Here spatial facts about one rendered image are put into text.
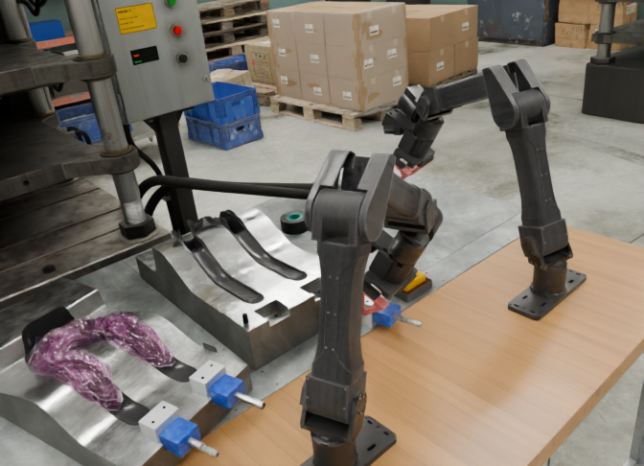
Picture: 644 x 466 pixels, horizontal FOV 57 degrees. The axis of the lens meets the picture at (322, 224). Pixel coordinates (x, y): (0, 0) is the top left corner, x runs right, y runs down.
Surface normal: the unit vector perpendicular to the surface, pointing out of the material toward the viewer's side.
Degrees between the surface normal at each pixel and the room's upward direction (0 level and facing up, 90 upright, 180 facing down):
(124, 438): 0
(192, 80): 90
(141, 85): 90
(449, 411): 0
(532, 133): 73
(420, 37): 90
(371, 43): 83
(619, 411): 0
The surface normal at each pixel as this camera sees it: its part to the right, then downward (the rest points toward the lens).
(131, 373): 0.31, -0.71
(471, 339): -0.10, -0.89
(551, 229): 0.42, 0.07
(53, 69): 0.05, 0.44
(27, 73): 0.64, 0.28
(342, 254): -0.48, 0.15
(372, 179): -0.31, -0.58
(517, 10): -0.78, 0.34
